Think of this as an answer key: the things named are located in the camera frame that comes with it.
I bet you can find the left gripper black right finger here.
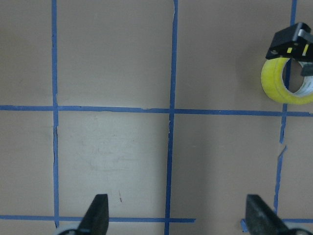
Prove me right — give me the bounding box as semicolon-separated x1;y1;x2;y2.
245;194;289;235

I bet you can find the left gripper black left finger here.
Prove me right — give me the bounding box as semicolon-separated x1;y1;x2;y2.
76;194;109;235

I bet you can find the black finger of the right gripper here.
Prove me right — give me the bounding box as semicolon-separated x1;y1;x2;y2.
266;22;313;60

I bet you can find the yellow tape roll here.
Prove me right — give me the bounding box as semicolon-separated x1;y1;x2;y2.
260;57;313;105

